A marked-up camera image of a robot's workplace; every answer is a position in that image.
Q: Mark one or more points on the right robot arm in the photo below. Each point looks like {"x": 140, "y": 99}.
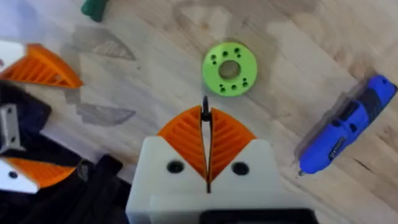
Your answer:
{"x": 102, "y": 193}

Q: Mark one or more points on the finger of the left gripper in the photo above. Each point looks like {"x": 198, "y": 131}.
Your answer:
{"x": 46, "y": 68}
{"x": 37, "y": 172}

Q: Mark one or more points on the blue electric screwdriver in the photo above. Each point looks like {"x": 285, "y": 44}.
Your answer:
{"x": 335, "y": 137}

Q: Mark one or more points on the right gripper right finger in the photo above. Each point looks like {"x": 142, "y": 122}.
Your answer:
{"x": 242, "y": 168}

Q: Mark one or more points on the green disc with holes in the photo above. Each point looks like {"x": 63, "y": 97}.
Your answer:
{"x": 214, "y": 77}

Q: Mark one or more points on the green vegetable toy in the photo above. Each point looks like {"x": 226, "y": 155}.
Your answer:
{"x": 94, "y": 9}

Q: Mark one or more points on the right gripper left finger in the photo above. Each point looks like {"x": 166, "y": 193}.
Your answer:
{"x": 174, "y": 168}

